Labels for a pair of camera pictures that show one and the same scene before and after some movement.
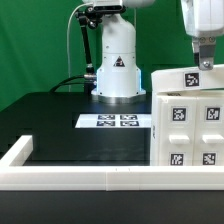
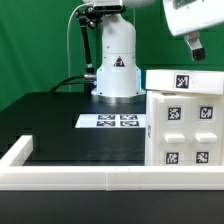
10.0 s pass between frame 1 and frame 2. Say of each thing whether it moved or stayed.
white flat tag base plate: stayed
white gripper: moved
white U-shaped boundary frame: stayed
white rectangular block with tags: moved
